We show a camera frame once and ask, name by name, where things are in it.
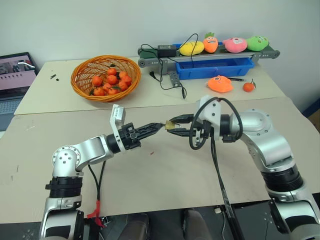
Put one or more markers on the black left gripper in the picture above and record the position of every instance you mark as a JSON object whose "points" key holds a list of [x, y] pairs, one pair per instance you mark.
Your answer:
{"points": [[130, 138]]}

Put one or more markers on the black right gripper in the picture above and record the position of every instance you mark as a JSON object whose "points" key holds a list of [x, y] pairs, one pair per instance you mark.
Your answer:
{"points": [[203, 132]]}

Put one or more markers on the brass padlock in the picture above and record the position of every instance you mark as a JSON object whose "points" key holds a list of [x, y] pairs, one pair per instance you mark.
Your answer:
{"points": [[171, 125]]}

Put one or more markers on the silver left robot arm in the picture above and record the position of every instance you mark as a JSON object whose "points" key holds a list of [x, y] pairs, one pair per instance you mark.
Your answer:
{"points": [[92, 150]]}

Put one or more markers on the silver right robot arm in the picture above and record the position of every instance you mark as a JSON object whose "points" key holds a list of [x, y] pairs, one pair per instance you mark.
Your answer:
{"points": [[270, 140]]}

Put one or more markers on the blue plastic bin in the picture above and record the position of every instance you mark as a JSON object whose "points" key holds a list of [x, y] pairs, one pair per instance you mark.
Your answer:
{"points": [[215, 71]]}

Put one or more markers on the black pen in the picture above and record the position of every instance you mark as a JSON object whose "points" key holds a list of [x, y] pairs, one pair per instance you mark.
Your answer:
{"points": [[236, 79]]}

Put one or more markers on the orange mandarin with stem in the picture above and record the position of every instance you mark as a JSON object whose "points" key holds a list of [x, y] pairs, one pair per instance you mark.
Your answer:
{"points": [[249, 87]]}

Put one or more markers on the black power adapter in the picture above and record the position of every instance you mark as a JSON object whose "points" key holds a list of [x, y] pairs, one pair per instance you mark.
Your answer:
{"points": [[166, 50]]}

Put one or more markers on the yellow plush toy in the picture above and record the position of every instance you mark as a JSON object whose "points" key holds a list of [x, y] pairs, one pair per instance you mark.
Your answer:
{"points": [[191, 48]]}

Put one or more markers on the orange woven basket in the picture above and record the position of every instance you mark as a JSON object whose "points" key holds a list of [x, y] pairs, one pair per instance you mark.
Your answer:
{"points": [[82, 75]]}

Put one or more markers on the orange carrot plush toy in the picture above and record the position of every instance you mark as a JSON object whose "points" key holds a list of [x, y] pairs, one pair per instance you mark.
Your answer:
{"points": [[210, 43]]}

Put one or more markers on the pink plush toy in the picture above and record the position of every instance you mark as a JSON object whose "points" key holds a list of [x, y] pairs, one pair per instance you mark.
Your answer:
{"points": [[235, 45]]}

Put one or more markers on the dark rounded shape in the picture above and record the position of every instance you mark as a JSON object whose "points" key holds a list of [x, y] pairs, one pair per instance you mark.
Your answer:
{"points": [[197, 223], [135, 226]]}

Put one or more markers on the small conveyor belt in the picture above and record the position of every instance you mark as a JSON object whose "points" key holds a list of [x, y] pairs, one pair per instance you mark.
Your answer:
{"points": [[265, 53]]}

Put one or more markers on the green plush toy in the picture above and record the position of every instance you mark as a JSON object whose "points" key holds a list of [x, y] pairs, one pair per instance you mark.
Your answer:
{"points": [[257, 43]]}

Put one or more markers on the laptop computer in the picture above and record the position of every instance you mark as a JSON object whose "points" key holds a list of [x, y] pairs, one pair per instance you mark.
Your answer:
{"points": [[15, 75]]}

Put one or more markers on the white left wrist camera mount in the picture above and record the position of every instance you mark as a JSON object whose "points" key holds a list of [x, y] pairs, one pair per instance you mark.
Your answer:
{"points": [[117, 117]]}

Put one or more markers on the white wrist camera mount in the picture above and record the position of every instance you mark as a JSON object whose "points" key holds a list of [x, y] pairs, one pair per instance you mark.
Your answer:
{"points": [[117, 117], [212, 110]]}

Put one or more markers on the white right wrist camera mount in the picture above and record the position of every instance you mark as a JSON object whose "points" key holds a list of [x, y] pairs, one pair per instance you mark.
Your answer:
{"points": [[212, 110]]}

